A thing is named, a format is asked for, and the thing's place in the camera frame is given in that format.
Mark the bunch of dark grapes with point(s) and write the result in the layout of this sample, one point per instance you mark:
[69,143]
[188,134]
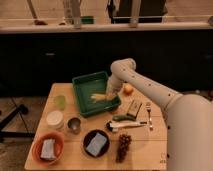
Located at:
[123,147]

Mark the green plastic tray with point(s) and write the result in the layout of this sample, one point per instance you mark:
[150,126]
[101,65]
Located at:
[87,85]

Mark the silver fork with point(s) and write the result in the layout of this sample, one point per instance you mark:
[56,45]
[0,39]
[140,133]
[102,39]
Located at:
[148,109]

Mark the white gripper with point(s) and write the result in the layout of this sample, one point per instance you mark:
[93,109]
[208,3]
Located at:
[114,85]

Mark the orange bowl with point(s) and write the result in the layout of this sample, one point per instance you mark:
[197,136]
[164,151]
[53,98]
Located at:
[58,148]

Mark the wooden table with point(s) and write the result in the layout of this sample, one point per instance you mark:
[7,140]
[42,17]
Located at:
[65,141]

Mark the blue sponge on plate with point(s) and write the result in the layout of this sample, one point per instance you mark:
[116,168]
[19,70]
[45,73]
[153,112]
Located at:
[96,144]

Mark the green translucent cup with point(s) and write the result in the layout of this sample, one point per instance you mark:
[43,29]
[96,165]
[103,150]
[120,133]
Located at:
[60,102]

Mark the yellow banana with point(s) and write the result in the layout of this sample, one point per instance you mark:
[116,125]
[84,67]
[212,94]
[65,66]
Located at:
[96,97]

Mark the green cucumber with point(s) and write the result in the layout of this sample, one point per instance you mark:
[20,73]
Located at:
[119,118]

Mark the small metal cup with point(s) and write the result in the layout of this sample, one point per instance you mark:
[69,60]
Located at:
[74,125]

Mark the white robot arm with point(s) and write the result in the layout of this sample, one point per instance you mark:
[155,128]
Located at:
[189,118]

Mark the green box on counter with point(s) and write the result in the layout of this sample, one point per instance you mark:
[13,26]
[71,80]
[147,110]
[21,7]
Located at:
[87,20]

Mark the black chair base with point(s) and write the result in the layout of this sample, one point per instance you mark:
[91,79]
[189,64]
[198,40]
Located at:
[6,125]

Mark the small rectangular box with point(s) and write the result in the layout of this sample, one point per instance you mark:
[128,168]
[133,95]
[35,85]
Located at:
[134,108]

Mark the dark round plate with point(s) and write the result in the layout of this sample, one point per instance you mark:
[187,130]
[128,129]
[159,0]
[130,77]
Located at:
[89,136]

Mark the orange fruit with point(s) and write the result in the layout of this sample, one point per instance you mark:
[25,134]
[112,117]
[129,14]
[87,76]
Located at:
[128,89]

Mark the blue sponge in orange bowl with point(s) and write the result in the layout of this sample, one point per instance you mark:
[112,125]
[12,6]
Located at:
[47,151]

